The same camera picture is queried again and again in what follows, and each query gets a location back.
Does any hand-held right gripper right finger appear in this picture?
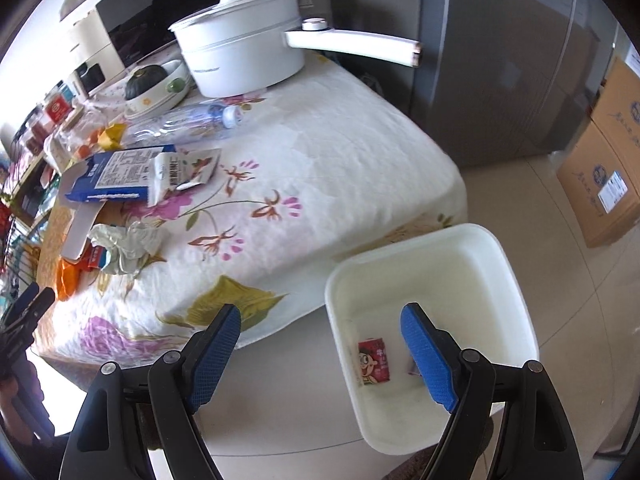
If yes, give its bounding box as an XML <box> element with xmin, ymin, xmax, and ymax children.
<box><xmin>400</xmin><ymin>302</ymin><xmax>585</xmax><ymax>480</ymax></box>

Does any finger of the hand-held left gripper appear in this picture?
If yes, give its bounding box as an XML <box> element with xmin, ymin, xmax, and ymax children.
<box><xmin>0</xmin><ymin>282</ymin><xmax>57</xmax><ymax>335</ymax></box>

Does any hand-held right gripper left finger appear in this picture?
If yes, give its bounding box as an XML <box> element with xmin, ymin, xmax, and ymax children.
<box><xmin>60</xmin><ymin>304</ymin><xmax>242</xmax><ymax>480</ymax></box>

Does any white plastic bin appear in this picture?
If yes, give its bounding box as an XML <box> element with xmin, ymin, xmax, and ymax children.
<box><xmin>324</xmin><ymin>222</ymin><xmax>540</xmax><ymax>457</ymax></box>

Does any white tissue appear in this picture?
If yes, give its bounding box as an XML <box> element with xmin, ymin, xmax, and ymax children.
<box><xmin>90</xmin><ymin>222</ymin><xmax>164</xmax><ymax>276</ymax></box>

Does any orange wrapper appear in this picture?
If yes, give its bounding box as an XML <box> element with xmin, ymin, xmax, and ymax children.
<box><xmin>55</xmin><ymin>257</ymin><xmax>84</xmax><ymax>302</ymax></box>

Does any red drink can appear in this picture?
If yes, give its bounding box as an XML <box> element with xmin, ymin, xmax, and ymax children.
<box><xmin>357</xmin><ymin>336</ymin><xmax>392</xmax><ymax>387</ymax></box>

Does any red and blue wrapper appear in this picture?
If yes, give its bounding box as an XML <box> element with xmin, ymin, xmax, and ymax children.
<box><xmin>75</xmin><ymin>240</ymin><xmax>114</xmax><ymax>272</ymax></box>

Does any white cardboard piece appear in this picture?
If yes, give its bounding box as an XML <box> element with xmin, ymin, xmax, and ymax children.
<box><xmin>62</xmin><ymin>200</ymin><xmax>109</xmax><ymax>261</ymax></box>

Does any cluttered wooden shelf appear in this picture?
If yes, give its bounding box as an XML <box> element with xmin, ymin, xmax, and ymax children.
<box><xmin>0</xmin><ymin>122</ymin><xmax>57</xmax><ymax>291</ymax></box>

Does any blue and white carton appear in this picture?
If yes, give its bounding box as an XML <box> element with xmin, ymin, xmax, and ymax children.
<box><xmin>60</xmin><ymin>145</ymin><xmax>179</xmax><ymax>206</ymax></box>

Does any yellow wrapper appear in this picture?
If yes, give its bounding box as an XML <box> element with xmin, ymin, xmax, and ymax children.
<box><xmin>97</xmin><ymin>122</ymin><xmax>127</xmax><ymax>152</ymax></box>

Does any white and brown snack packet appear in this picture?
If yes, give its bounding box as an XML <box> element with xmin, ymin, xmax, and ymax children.
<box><xmin>147</xmin><ymin>148</ymin><xmax>223</xmax><ymax>207</ymax></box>

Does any red box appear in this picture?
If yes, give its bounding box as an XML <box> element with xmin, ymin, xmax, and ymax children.
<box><xmin>42</xmin><ymin>97</ymin><xmax>72</xmax><ymax>124</ymax></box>

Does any floral tablecloth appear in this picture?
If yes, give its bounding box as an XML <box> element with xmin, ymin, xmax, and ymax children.
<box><xmin>36</xmin><ymin>52</ymin><xmax>469</xmax><ymax>363</ymax></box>

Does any white printed bowl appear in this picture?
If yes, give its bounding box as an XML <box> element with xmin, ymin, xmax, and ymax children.
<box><xmin>124</xmin><ymin>60</ymin><xmax>185</xmax><ymax>113</ymax></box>

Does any clear plastic bottle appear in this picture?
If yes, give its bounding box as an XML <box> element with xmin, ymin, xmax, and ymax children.
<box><xmin>120</xmin><ymin>102</ymin><xmax>246</xmax><ymax>149</ymax></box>

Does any cardboard box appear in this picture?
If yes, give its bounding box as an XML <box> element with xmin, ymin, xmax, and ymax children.
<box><xmin>590</xmin><ymin>55</ymin><xmax>640</xmax><ymax>142</ymax></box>
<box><xmin>557</xmin><ymin>121</ymin><xmax>640</xmax><ymax>249</ymax></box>

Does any dark green squash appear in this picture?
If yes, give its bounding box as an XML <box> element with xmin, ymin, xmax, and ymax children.
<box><xmin>124</xmin><ymin>65</ymin><xmax>169</xmax><ymax>101</ymax></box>

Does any white kitchen appliance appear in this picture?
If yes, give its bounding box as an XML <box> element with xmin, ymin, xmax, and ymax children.
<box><xmin>64</xmin><ymin>9</ymin><xmax>127</xmax><ymax>97</ymax></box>

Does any white electric pot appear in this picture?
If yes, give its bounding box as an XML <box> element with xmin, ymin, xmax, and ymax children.
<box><xmin>167</xmin><ymin>0</ymin><xmax>422</xmax><ymax>99</ymax></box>

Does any grey refrigerator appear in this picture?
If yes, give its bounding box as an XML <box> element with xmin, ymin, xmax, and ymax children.
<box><xmin>325</xmin><ymin>0</ymin><xmax>632</xmax><ymax>169</ymax></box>

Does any black microwave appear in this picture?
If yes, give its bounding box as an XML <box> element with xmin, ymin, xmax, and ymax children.
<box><xmin>95</xmin><ymin>0</ymin><xmax>292</xmax><ymax>69</ymax></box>

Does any white pot lid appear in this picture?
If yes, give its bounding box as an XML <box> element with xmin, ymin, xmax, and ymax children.
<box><xmin>169</xmin><ymin>0</ymin><xmax>302</xmax><ymax>32</ymax></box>

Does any white dish with green handle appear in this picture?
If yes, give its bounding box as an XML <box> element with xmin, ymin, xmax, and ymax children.
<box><xmin>122</xmin><ymin>62</ymin><xmax>196</xmax><ymax>121</ymax></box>

